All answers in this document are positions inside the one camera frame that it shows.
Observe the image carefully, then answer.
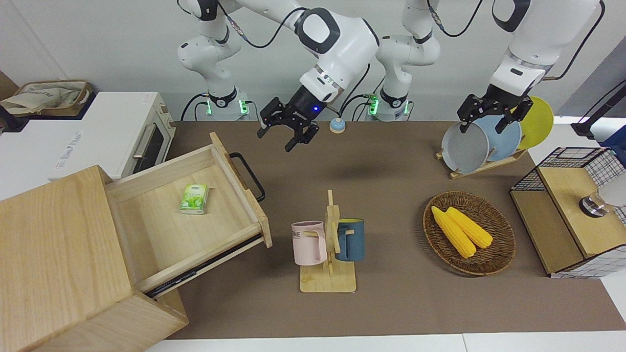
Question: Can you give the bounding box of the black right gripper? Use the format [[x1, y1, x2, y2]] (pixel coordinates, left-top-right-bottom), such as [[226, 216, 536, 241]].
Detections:
[[256, 86, 328, 153]]

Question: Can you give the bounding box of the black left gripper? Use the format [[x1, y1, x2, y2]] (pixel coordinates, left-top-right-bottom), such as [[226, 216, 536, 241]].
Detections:
[[457, 83, 534, 135]]

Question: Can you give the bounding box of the black metal drawer handle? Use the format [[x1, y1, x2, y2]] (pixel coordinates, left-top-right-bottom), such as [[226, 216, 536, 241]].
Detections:
[[229, 152, 266, 203]]

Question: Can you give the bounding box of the light wooden drawer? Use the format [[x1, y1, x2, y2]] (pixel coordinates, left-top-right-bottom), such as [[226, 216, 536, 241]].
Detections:
[[106, 132, 272, 299]]

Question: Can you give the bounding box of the light blue plate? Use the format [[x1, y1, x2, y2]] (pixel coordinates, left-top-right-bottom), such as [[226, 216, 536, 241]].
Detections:
[[474, 115, 522, 163]]

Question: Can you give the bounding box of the grey plate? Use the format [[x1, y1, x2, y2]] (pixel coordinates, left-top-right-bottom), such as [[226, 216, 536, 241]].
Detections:
[[441, 121, 490, 175]]

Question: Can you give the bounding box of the yellow plate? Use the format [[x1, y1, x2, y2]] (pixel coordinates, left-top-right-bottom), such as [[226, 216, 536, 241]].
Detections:
[[516, 96, 555, 150]]

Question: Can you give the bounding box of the wooden plate rack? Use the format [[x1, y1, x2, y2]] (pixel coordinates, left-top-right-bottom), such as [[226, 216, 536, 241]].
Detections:
[[435, 148, 529, 180]]

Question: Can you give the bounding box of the yellow corn cob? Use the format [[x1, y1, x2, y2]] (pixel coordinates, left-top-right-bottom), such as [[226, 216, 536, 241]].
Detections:
[[446, 207, 493, 249], [431, 206, 477, 259]]

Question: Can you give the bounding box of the green tissue pack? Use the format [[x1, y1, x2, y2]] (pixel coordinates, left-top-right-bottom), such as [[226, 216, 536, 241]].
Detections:
[[179, 183, 209, 215]]

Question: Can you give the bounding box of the pink mug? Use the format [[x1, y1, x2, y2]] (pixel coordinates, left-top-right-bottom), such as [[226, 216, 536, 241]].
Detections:
[[291, 221, 328, 266]]

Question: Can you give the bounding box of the blue plastic object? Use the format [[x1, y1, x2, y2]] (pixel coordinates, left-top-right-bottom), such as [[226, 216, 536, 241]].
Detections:
[[601, 125, 626, 158]]

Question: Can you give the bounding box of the dark blue mug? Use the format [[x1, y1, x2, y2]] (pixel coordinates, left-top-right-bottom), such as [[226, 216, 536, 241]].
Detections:
[[335, 218, 365, 262]]

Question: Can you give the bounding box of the round wicker basket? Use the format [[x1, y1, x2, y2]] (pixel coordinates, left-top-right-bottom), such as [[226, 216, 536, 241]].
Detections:
[[423, 191, 516, 277]]

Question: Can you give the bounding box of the wooden mug tree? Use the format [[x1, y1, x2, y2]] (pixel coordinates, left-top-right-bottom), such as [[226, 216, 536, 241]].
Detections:
[[299, 190, 357, 293]]

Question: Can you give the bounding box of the white toaster oven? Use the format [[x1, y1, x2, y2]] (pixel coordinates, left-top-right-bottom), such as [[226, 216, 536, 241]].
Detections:
[[0, 91, 177, 201]]

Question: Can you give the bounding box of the beige tote bag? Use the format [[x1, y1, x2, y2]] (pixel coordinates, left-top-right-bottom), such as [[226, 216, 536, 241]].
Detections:
[[0, 80, 93, 120]]

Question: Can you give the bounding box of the light wooden cabinet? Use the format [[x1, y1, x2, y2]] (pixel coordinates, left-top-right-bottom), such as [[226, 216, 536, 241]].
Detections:
[[0, 165, 190, 352]]

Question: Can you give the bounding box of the black base cable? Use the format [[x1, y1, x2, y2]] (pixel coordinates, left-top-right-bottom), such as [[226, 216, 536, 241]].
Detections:
[[180, 93, 212, 121], [340, 93, 375, 121]]

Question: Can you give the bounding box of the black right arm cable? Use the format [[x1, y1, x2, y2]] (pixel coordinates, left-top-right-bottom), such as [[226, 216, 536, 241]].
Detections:
[[176, 0, 307, 49]]

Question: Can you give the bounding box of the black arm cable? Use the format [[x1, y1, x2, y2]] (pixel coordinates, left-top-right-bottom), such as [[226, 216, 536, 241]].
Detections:
[[176, 0, 307, 49], [427, 0, 492, 38]]

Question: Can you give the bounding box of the wooden shelf with wire basket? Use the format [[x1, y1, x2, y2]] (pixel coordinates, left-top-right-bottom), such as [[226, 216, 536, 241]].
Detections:
[[509, 147, 626, 280]]

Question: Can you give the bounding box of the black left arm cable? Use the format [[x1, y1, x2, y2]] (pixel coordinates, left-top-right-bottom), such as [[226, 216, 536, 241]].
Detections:
[[427, 0, 492, 38]]

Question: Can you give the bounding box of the thin black hanging cable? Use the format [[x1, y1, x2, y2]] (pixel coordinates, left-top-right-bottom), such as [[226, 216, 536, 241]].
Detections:
[[543, 0, 606, 82]]

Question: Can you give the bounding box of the white cylinder with silver ring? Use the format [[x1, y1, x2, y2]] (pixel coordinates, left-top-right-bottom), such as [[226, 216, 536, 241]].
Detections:
[[579, 176, 626, 218]]

